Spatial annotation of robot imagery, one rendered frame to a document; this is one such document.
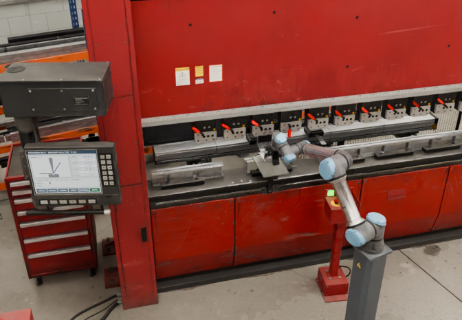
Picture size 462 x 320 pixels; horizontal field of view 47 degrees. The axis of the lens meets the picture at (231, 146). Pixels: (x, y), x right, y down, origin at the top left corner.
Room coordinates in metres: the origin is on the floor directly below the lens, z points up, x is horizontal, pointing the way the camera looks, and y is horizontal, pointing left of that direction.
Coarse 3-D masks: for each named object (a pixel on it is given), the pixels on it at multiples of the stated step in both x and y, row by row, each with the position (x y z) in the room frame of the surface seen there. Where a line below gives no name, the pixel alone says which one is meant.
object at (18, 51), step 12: (12, 36) 4.42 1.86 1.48; (24, 36) 4.46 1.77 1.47; (36, 36) 4.48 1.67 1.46; (48, 36) 4.53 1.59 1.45; (60, 36) 4.46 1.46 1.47; (72, 36) 4.47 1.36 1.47; (84, 36) 4.48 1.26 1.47; (0, 48) 4.16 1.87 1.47; (12, 48) 4.20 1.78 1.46; (24, 48) 4.25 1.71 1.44; (36, 48) 4.17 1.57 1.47; (48, 48) 4.17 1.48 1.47; (60, 48) 4.21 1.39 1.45; (72, 48) 4.26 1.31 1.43; (84, 48) 4.30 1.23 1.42; (0, 60) 4.00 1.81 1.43; (12, 60) 4.03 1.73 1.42; (24, 60) 4.08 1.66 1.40
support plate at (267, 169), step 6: (258, 156) 3.24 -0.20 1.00; (264, 162) 3.16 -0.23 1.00; (270, 162) 3.16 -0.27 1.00; (282, 162) 3.16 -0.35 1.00; (258, 168) 3.09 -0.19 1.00; (264, 168) 3.08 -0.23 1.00; (270, 168) 3.08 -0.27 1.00; (276, 168) 3.08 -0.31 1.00; (282, 168) 3.08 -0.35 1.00; (264, 174) 3.01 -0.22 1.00; (270, 174) 3.01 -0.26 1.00; (276, 174) 3.01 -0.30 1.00; (282, 174) 3.01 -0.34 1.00
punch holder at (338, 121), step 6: (336, 108) 3.36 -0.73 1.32; (342, 108) 3.37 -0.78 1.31; (348, 108) 3.38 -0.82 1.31; (354, 108) 3.39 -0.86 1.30; (336, 114) 3.36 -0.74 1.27; (342, 114) 3.37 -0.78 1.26; (348, 114) 3.38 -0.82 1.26; (354, 114) 3.39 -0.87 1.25; (330, 120) 3.43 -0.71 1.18; (336, 120) 3.36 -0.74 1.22; (342, 120) 3.37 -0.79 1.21; (348, 120) 3.38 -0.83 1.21; (336, 126) 3.36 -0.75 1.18
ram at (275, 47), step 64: (192, 0) 3.12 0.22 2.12; (256, 0) 3.21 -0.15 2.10; (320, 0) 3.31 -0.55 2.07; (384, 0) 3.42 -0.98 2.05; (448, 0) 3.54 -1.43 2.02; (192, 64) 3.11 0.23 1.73; (256, 64) 3.22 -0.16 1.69; (320, 64) 3.32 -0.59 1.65; (384, 64) 3.44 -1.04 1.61; (448, 64) 3.56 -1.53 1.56
